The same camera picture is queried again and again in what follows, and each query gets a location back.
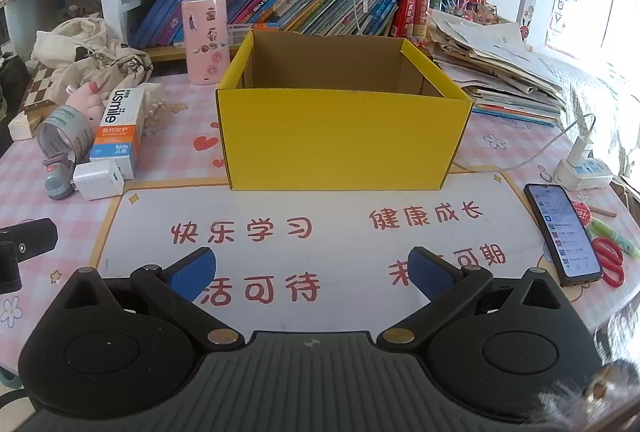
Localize pink checkered desktop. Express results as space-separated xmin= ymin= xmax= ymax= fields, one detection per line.
xmin=0 ymin=57 xmax=640 ymax=383

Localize pearl bead string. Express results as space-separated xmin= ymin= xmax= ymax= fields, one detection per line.
xmin=142 ymin=95 xmax=173 ymax=133

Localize green pen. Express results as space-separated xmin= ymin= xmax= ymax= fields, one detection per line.
xmin=585 ymin=217 xmax=640 ymax=258

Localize beige cloth bag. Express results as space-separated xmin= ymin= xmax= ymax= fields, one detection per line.
xmin=31 ymin=15 xmax=153 ymax=106

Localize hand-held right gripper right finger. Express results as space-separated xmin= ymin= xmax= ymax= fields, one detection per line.
xmin=376 ymin=247 xmax=581 ymax=355

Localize red scissors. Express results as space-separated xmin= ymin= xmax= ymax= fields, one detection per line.
xmin=590 ymin=236 xmax=626 ymax=288

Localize pink plush toy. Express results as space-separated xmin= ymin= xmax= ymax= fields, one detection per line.
xmin=65 ymin=80 xmax=113 ymax=123

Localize white power strip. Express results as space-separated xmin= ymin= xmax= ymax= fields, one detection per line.
xmin=554 ymin=156 xmax=615 ymax=191

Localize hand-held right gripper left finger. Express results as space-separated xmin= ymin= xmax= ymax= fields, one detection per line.
xmin=47 ymin=247 xmax=246 ymax=355

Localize clear packing tape roll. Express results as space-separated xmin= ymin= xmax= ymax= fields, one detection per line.
xmin=37 ymin=105 xmax=96 ymax=163

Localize white orange toothpaste box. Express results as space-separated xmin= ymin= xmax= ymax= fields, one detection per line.
xmin=89 ymin=85 xmax=147 ymax=180

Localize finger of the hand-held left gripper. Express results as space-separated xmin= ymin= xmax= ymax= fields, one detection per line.
xmin=0 ymin=218 xmax=59 ymax=258

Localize cream tissue pack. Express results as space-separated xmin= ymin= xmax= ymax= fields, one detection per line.
xmin=7 ymin=112 xmax=43 ymax=142

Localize black smartphone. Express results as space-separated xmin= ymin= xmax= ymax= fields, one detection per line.
xmin=524 ymin=183 xmax=603 ymax=288

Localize pink cylindrical humidifier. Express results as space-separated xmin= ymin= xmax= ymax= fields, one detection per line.
xmin=181 ymin=0 xmax=232 ymax=86

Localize yellow cardboard box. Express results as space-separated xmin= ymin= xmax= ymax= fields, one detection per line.
xmin=216 ymin=30 xmax=473 ymax=191

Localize stack of papers and booklets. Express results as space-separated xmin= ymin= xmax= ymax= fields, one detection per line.
xmin=425 ymin=7 xmax=568 ymax=128

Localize colourful trinket pile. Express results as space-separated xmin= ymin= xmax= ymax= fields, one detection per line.
xmin=440 ymin=0 xmax=498 ymax=26

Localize white charger cube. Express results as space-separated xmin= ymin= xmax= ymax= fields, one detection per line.
xmin=72 ymin=161 xmax=125 ymax=201

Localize wooden chessboard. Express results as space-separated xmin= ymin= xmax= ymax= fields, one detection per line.
xmin=22 ymin=62 xmax=68 ymax=120

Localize white plug adapter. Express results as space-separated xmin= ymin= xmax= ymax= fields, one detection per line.
xmin=565 ymin=132 xmax=596 ymax=165

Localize pink grey roller stamp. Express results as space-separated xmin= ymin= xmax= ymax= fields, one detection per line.
xmin=42 ymin=152 xmax=76 ymax=200

